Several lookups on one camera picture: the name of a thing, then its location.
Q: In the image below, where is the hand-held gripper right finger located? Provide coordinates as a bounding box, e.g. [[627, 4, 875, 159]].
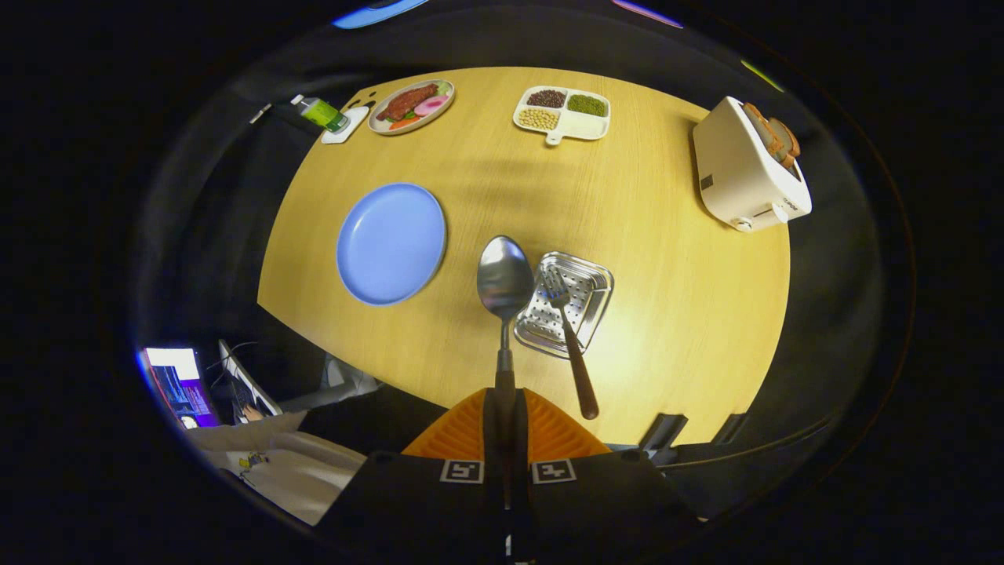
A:
[[514, 387, 700, 565]]

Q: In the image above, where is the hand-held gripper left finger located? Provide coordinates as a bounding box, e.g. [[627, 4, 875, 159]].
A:
[[318, 387, 503, 565]]

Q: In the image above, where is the fork with brown handle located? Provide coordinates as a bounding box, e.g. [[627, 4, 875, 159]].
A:
[[543, 267, 601, 421]]

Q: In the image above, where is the metal spoon with dark handle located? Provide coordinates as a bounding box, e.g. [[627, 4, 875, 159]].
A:
[[476, 235, 536, 511]]

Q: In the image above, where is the black metal bar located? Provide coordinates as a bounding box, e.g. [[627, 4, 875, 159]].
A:
[[710, 414, 750, 447], [639, 414, 689, 453]]

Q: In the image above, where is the perforated metal drain tray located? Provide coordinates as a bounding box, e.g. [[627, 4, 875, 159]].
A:
[[514, 251, 615, 360]]

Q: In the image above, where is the person's white shirt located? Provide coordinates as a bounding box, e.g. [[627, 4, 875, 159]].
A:
[[184, 410, 369, 527]]

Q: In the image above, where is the blue round plate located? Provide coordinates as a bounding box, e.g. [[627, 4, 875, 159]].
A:
[[336, 183, 448, 307]]

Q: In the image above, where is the white keyboard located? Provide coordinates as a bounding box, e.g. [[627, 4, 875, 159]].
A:
[[218, 339, 283, 417]]

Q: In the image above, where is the white divided dish with beans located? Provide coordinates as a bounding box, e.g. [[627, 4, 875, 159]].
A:
[[512, 85, 612, 147]]

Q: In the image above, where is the computer monitor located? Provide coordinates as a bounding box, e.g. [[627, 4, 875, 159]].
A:
[[141, 347, 222, 431]]

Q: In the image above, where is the white toaster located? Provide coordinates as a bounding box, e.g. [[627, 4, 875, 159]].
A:
[[692, 96, 813, 234]]

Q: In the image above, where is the white square coaster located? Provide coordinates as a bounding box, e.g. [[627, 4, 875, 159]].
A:
[[320, 106, 370, 145]]

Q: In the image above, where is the oval plate with food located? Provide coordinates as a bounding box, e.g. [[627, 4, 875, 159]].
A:
[[367, 79, 456, 137]]

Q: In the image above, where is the green plastic bottle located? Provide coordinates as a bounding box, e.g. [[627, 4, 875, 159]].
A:
[[290, 94, 351, 134]]

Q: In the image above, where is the toasted bread slice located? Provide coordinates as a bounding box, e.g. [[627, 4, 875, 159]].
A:
[[767, 116, 802, 170], [741, 102, 785, 162]]

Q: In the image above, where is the white metal frame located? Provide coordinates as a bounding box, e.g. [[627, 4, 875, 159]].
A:
[[282, 353, 383, 414]]

